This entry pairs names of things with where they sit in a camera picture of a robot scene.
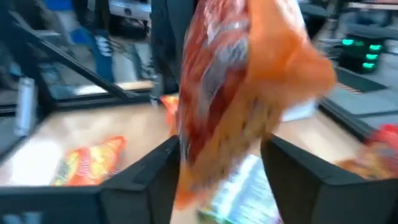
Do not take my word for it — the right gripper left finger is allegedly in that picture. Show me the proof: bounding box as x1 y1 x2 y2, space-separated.
97 134 182 224

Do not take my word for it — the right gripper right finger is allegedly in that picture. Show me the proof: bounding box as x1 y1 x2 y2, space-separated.
260 134 398 224

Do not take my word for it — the green lime chili ramen pack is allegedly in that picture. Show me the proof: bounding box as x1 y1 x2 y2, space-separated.
198 154 282 224

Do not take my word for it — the red Maruchan ramen pack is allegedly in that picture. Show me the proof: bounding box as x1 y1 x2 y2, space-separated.
174 0 338 211
366 123 398 150

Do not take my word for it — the orange plastic bin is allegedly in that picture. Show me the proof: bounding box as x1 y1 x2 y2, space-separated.
336 146 398 180

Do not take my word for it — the black mat with hazard stripes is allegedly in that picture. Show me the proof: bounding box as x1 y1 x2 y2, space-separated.
335 66 388 95

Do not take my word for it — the blue chair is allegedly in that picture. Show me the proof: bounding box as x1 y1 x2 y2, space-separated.
43 0 116 83

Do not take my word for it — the black device with green lights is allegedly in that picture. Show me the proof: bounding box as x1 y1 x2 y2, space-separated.
337 32 386 75

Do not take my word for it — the silver metal post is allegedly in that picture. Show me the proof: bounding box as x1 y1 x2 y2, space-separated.
14 77 37 138

